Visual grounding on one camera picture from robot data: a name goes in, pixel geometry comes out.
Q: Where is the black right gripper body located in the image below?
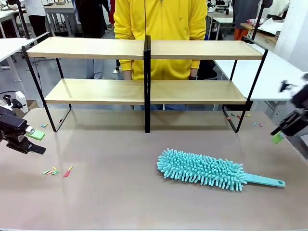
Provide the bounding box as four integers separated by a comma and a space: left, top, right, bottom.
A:
279, 109, 308, 137

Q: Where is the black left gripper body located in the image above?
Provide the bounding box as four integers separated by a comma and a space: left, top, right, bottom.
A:
0, 112, 27, 154

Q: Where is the teal microfibre duster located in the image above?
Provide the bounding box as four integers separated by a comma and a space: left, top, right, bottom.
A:
156, 148, 286, 193

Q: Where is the yellow sleeved right forearm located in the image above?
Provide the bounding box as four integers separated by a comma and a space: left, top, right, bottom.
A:
119, 59, 134, 72

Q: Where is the cardboard box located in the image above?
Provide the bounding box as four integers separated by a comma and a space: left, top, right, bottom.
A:
13, 100, 39, 118

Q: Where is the white microscope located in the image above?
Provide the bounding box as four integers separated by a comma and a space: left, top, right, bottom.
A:
0, 90, 29, 114

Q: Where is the white side table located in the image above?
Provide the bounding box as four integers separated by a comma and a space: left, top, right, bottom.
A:
0, 38, 43, 84
213, 49, 305, 102

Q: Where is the wooden background table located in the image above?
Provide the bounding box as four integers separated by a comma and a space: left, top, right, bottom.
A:
240, 23, 279, 51

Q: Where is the black office chair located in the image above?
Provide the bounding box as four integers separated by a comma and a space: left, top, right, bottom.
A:
196, 59, 219, 81

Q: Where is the large white paper sheet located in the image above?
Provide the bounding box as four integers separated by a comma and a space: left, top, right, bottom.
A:
258, 17, 288, 33

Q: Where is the person in white shirt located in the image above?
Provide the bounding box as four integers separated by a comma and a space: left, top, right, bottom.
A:
279, 0, 295, 20
25, 0, 47, 40

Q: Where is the person with orange trousers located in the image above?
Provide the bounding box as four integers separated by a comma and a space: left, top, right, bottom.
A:
231, 0, 262, 41

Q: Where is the grey background work table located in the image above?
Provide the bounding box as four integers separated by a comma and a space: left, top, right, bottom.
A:
206, 12, 234, 41
44, 2, 81, 37

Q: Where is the person in black clothes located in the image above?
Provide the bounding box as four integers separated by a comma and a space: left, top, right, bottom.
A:
75, 0, 108, 80

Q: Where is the person in red top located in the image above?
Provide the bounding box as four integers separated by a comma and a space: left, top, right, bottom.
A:
107, 0, 116, 26

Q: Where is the person in yellow hoodie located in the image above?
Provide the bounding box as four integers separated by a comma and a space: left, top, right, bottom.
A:
113, 0, 217, 111

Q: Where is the black frame wooden shelf unit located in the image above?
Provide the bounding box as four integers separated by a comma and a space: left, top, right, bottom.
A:
143, 35, 269, 133
21, 35, 148, 133

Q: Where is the black camera stand pole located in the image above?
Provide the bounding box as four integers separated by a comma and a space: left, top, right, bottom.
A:
243, 0, 269, 45
13, 0, 31, 40

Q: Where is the thin black hanging cable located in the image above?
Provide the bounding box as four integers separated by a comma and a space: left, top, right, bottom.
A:
143, 0, 148, 37

